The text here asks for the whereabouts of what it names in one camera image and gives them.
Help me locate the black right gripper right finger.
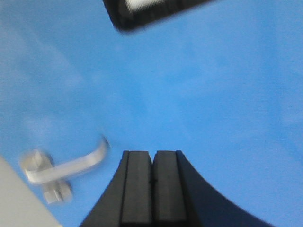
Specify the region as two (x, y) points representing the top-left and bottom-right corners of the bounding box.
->
(153, 150), (270, 227)

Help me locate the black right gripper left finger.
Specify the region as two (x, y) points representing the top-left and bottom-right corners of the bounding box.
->
(81, 151), (153, 227)

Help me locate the blue door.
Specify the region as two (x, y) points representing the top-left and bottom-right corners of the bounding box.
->
(0, 0), (303, 227)

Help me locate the silver door lever handle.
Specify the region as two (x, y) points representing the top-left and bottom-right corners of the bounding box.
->
(20, 137), (109, 204)

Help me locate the white door frame panel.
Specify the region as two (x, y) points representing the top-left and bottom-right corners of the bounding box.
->
(0, 157), (61, 227)

